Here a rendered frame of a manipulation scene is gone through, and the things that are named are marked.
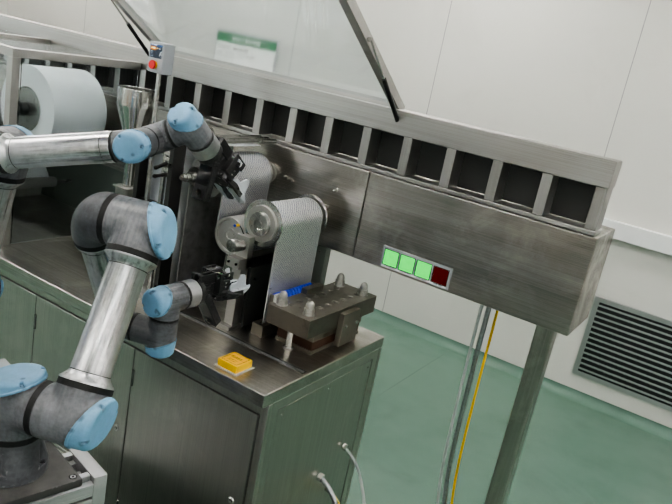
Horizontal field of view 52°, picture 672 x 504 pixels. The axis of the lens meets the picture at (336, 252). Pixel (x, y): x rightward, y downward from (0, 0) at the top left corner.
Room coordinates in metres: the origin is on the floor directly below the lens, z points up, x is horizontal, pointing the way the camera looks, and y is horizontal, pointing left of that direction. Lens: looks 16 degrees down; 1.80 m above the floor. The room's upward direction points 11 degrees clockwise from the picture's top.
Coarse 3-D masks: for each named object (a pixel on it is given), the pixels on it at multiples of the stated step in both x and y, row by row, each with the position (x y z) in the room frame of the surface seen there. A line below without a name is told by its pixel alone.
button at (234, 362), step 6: (228, 354) 1.80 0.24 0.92; (234, 354) 1.81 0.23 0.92; (222, 360) 1.76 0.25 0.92; (228, 360) 1.77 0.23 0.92; (234, 360) 1.77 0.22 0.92; (240, 360) 1.78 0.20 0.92; (246, 360) 1.79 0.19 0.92; (222, 366) 1.76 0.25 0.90; (228, 366) 1.75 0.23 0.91; (234, 366) 1.74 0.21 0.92; (240, 366) 1.75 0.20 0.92; (246, 366) 1.77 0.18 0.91; (234, 372) 1.74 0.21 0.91
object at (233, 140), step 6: (228, 138) 2.30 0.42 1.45; (234, 138) 2.32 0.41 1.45; (240, 138) 2.35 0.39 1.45; (246, 138) 2.38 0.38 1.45; (252, 138) 2.40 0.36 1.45; (258, 138) 2.43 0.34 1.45; (264, 138) 2.46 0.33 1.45; (228, 144) 2.27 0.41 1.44; (234, 144) 2.29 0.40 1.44; (240, 144) 2.32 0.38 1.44; (246, 144) 2.34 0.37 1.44; (252, 144) 2.37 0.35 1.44
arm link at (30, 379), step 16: (0, 368) 1.29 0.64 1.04; (16, 368) 1.30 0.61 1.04; (32, 368) 1.30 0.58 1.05; (0, 384) 1.23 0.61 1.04; (16, 384) 1.23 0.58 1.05; (32, 384) 1.25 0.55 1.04; (48, 384) 1.27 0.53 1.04; (0, 400) 1.22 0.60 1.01; (16, 400) 1.23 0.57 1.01; (32, 400) 1.23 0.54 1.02; (0, 416) 1.22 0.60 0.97; (16, 416) 1.22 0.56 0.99; (0, 432) 1.22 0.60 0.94; (16, 432) 1.23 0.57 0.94
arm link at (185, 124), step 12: (180, 108) 1.70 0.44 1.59; (192, 108) 1.70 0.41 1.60; (168, 120) 1.68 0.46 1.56; (180, 120) 1.67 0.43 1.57; (192, 120) 1.68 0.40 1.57; (204, 120) 1.74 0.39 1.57; (180, 132) 1.69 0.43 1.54; (192, 132) 1.69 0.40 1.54; (204, 132) 1.72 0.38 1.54; (180, 144) 1.71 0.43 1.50; (192, 144) 1.72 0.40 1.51; (204, 144) 1.73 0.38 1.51
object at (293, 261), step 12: (300, 240) 2.15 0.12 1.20; (312, 240) 2.21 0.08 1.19; (276, 252) 2.05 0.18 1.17; (288, 252) 2.10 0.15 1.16; (300, 252) 2.16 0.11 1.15; (312, 252) 2.22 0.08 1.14; (276, 264) 2.06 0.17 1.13; (288, 264) 2.11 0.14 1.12; (300, 264) 2.17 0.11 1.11; (312, 264) 2.24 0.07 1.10; (276, 276) 2.06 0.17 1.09; (288, 276) 2.12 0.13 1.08; (300, 276) 2.18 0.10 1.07; (276, 288) 2.07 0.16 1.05; (288, 288) 2.13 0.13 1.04
